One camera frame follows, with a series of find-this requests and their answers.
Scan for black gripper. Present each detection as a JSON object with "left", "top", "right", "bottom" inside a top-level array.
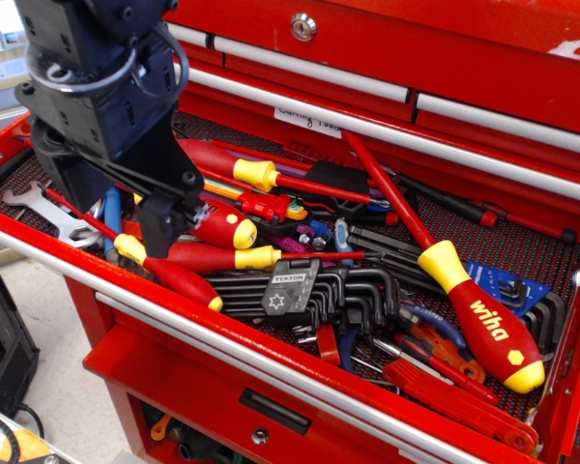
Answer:
[{"left": 15, "top": 28, "right": 203, "bottom": 258}]

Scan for red yellow screwdriver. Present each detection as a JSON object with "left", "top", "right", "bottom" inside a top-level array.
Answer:
[
  {"left": 166, "top": 242, "right": 367, "bottom": 275},
  {"left": 42, "top": 188, "right": 223, "bottom": 312},
  {"left": 178, "top": 138, "right": 391, "bottom": 207}
]

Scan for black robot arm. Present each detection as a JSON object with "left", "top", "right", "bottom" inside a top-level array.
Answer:
[{"left": 15, "top": 1, "right": 203, "bottom": 258}]

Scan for wiha screwdriver centre left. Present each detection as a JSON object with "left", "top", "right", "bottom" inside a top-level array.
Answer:
[{"left": 190, "top": 197, "right": 257, "bottom": 249}]

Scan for red holder colourful hex keys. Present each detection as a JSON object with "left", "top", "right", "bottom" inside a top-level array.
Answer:
[{"left": 204, "top": 178, "right": 308, "bottom": 222}]

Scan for silver open-end wrench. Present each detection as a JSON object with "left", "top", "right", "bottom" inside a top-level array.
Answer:
[{"left": 3, "top": 181, "right": 102, "bottom": 249}]

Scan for black Tekton torx key set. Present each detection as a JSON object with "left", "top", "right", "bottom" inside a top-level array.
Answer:
[{"left": 208, "top": 258, "right": 400, "bottom": 334}]

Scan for white paper label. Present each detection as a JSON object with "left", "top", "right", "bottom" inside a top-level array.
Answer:
[{"left": 274, "top": 107, "right": 342, "bottom": 139}]

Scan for black plastic holder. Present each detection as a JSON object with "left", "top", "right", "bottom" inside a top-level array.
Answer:
[{"left": 304, "top": 160, "right": 369, "bottom": 218}]

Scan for black equipment box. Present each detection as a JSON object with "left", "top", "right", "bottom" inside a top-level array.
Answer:
[{"left": 0, "top": 276, "right": 40, "bottom": 418}]

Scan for red tool chest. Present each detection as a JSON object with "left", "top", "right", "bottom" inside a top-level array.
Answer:
[{"left": 0, "top": 0, "right": 580, "bottom": 464}]

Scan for silver chest lock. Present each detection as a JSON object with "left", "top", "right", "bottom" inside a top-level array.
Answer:
[{"left": 291, "top": 13, "right": 318, "bottom": 42}]

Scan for open red drawer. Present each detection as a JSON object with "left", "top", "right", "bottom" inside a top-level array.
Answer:
[{"left": 0, "top": 112, "right": 580, "bottom": 463}]

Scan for small red black screwdriver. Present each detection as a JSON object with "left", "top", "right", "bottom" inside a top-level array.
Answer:
[{"left": 394, "top": 333, "right": 500, "bottom": 405}]

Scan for black red long screwdriver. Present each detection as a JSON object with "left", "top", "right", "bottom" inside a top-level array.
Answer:
[{"left": 396, "top": 174, "right": 577, "bottom": 245}]

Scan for large wiha screwdriver right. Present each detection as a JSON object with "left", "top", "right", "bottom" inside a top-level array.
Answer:
[{"left": 342, "top": 130, "right": 545, "bottom": 393}]

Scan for blue hex key holder set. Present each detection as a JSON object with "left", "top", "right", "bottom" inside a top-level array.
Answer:
[{"left": 466, "top": 260, "right": 567, "bottom": 362}]

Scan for blue handled tool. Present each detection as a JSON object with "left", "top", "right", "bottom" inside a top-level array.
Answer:
[{"left": 103, "top": 187, "right": 122, "bottom": 265}]

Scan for blue handled pliers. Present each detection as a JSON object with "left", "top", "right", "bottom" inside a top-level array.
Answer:
[{"left": 338, "top": 298, "right": 479, "bottom": 375}]

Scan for orange handled pliers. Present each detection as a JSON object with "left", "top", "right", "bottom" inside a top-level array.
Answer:
[{"left": 401, "top": 301, "right": 486, "bottom": 384}]

